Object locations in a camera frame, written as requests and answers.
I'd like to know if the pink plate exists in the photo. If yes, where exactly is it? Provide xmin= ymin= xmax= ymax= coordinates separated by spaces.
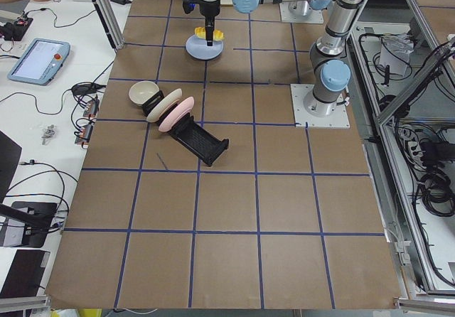
xmin=159 ymin=97 xmax=195 ymax=133

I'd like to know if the black dish rack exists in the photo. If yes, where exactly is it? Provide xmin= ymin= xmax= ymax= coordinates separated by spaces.
xmin=141 ymin=90 xmax=229 ymax=166

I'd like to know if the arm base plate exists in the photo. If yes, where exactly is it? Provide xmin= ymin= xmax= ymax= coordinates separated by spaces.
xmin=279 ymin=1 xmax=323 ymax=24
xmin=290 ymin=84 xmax=350 ymax=129

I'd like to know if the aluminium frame post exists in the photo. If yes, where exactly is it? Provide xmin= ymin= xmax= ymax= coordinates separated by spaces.
xmin=92 ymin=0 xmax=124 ymax=50

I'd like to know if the blue plate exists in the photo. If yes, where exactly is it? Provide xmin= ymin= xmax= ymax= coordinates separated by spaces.
xmin=186 ymin=35 xmax=224 ymax=60

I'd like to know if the cream plate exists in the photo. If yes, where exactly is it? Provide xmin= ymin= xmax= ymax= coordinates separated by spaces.
xmin=146 ymin=88 xmax=182 ymax=123

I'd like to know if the blue teach pendant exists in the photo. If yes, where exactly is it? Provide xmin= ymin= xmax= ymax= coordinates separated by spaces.
xmin=7 ymin=38 xmax=71 ymax=86

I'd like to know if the small cream bowl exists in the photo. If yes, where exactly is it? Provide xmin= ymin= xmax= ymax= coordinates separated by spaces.
xmin=129 ymin=80 xmax=159 ymax=106

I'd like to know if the black monitor stand base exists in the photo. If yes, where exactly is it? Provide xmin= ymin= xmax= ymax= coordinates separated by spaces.
xmin=1 ymin=201 xmax=58 ymax=248

